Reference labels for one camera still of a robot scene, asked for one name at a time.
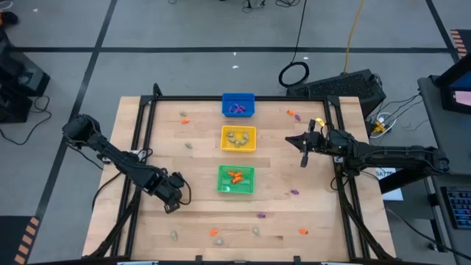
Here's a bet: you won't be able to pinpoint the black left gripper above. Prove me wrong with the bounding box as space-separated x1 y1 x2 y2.
145 169 185 214

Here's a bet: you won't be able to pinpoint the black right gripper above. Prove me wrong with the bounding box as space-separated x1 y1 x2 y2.
286 119 356 168

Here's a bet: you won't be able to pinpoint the yellow plastic basket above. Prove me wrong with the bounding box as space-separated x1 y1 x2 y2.
220 124 258 152

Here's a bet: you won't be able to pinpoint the black computer tower case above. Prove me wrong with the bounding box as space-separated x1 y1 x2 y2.
286 68 387 119

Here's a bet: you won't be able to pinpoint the green plastic basket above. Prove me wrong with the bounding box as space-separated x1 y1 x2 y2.
216 164 256 195

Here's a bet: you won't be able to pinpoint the blue plastic basket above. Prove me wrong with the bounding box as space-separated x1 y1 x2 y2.
222 92 256 119

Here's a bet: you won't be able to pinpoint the white paper sign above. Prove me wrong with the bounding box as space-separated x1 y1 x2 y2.
374 167 405 202

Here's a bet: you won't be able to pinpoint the black support beam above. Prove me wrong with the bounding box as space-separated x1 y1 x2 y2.
378 165 446 195

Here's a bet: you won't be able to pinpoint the grey desk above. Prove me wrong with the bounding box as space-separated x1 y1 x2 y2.
430 172 471 265
417 75 471 176

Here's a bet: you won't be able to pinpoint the black framed monitor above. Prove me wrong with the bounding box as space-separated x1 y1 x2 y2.
433 53 471 116

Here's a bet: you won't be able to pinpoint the backlit keyboard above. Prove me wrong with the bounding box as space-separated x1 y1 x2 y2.
440 185 471 231

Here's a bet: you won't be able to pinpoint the black hazard-striped floor mat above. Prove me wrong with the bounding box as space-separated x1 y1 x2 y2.
449 28 471 63
0 215 41 265

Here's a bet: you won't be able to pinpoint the black equipment stack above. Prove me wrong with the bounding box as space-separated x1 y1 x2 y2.
0 29 52 124

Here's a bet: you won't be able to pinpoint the black rounded floor object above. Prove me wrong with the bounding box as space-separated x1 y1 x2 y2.
0 10 19 26

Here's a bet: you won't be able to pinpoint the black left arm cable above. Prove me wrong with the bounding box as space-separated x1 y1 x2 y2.
178 178 192 206

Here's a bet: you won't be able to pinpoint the coiled black cable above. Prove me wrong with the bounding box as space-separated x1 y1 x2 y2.
277 0 311 88

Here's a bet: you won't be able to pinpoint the black arm base cable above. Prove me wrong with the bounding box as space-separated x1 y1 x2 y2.
65 143 124 211

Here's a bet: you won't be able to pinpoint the white cable loop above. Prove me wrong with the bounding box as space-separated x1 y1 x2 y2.
375 111 398 139

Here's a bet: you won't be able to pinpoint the yellow extension cable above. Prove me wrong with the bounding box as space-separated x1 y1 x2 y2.
341 0 366 74

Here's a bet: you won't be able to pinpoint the black floor cable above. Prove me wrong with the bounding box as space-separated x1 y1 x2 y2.
0 94 52 146
384 205 471 261

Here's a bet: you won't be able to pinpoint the tangled black floor cables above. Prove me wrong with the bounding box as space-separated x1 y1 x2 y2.
241 0 295 9

